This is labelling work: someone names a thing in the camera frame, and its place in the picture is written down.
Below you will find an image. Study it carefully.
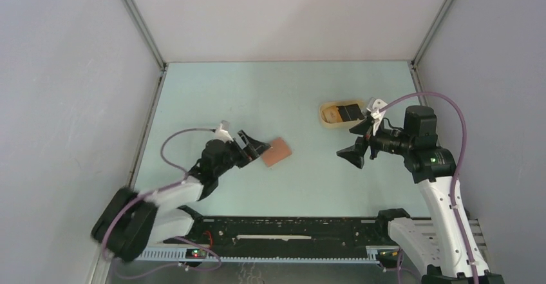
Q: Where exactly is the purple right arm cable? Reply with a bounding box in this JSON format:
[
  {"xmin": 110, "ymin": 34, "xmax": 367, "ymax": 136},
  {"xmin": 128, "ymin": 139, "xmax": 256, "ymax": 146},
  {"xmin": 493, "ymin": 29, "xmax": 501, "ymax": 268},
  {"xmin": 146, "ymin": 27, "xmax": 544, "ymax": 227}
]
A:
[{"xmin": 379, "ymin": 92, "xmax": 481, "ymax": 284}]

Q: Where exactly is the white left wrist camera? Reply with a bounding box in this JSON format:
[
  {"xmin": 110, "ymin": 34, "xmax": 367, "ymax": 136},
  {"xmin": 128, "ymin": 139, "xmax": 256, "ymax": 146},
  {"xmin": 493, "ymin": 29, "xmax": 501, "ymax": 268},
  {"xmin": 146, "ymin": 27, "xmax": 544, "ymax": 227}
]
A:
[{"xmin": 214, "ymin": 120, "xmax": 234, "ymax": 142}]

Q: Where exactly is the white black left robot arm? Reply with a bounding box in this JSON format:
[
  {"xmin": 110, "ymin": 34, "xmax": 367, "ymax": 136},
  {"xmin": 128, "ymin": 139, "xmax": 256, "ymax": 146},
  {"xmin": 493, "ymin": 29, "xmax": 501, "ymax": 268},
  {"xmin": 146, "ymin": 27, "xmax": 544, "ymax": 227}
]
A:
[{"xmin": 90, "ymin": 128, "xmax": 271, "ymax": 263}]

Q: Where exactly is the black gold-lined credit card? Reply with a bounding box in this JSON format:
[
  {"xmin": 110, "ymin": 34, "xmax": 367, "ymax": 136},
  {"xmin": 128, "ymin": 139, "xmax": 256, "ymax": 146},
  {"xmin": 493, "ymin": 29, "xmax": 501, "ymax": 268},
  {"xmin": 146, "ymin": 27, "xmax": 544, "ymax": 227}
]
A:
[{"xmin": 336, "ymin": 103, "xmax": 364, "ymax": 122}]

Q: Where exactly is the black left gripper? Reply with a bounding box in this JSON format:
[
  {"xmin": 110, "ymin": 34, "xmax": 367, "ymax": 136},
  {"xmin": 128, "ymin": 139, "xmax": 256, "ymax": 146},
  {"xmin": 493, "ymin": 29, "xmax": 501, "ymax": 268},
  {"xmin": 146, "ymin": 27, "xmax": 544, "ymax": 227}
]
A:
[{"xmin": 214, "ymin": 130, "xmax": 269, "ymax": 177}]

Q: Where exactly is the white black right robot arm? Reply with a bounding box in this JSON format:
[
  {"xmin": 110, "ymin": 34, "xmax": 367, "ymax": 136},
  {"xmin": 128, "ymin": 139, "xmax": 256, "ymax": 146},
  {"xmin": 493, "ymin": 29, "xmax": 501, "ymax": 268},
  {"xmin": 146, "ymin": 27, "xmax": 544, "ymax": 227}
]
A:
[{"xmin": 337, "ymin": 106, "xmax": 504, "ymax": 283}]

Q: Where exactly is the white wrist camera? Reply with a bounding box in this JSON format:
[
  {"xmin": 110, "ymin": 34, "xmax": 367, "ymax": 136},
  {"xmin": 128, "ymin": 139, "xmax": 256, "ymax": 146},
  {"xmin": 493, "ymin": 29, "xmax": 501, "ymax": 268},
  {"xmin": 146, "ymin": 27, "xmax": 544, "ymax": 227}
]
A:
[
  {"xmin": 214, "ymin": 120, "xmax": 234, "ymax": 142},
  {"xmin": 366, "ymin": 97, "xmax": 388, "ymax": 136}
]

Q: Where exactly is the aluminium frame rail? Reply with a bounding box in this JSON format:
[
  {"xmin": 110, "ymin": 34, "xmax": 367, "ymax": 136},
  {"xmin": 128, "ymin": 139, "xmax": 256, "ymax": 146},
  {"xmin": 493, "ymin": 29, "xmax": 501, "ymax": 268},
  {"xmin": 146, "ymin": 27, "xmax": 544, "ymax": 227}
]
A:
[{"xmin": 121, "ymin": 0, "xmax": 167, "ymax": 71}]

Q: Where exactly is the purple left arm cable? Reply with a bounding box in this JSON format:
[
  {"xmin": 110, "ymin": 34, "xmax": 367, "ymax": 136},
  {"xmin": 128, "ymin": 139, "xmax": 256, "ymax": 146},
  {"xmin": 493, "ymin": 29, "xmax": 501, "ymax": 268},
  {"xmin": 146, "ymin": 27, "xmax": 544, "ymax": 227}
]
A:
[{"xmin": 100, "ymin": 128, "xmax": 218, "ymax": 261}]

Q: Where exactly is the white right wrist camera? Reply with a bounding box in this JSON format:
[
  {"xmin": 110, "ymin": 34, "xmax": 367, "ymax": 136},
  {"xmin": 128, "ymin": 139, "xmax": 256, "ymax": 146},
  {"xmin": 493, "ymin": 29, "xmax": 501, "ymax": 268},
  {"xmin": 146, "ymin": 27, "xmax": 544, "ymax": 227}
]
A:
[{"xmin": 366, "ymin": 97, "xmax": 388, "ymax": 136}]

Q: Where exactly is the white cable duct strip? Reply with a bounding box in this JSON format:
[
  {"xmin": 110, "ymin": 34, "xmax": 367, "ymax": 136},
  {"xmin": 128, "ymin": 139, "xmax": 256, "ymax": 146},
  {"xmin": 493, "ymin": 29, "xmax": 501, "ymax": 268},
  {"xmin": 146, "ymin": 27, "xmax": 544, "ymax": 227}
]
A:
[{"xmin": 135, "ymin": 247, "xmax": 379, "ymax": 263}]

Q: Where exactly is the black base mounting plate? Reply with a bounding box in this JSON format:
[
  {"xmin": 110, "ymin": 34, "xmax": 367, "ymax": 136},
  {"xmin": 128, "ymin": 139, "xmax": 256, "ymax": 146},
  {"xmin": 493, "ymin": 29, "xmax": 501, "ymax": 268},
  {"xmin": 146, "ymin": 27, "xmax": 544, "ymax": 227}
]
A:
[{"xmin": 186, "ymin": 216, "xmax": 398, "ymax": 258}]

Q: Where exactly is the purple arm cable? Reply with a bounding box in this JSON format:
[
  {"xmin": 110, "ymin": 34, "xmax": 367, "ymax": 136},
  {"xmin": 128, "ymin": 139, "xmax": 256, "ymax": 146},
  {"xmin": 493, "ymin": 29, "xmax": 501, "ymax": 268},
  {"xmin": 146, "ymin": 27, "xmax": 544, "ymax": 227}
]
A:
[
  {"xmin": 100, "ymin": 128, "xmax": 218, "ymax": 261},
  {"xmin": 379, "ymin": 92, "xmax": 481, "ymax": 284}
]

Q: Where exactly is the gold VIP credit card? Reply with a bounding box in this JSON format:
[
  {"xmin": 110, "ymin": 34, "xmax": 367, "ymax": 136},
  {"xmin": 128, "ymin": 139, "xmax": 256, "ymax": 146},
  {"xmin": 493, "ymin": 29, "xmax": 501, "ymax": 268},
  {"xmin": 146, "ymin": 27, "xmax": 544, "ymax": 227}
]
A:
[{"xmin": 322, "ymin": 106, "xmax": 343, "ymax": 124}]

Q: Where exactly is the orange leather card holder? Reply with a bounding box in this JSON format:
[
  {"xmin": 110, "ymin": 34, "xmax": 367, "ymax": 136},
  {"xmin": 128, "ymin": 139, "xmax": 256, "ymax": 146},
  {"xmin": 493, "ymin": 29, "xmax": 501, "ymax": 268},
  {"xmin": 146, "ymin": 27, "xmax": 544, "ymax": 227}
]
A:
[{"xmin": 261, "ymin": 137, "xmax": 292, "ymax": 167}]

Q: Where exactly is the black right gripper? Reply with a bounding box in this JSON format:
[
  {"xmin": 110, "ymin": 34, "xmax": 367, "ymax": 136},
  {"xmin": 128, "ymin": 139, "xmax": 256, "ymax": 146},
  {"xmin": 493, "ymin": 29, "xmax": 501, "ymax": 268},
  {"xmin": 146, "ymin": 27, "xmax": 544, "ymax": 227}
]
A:
[{"xmin": 337, "ymin": 116, "xmax": 413, "ymax": 168}]

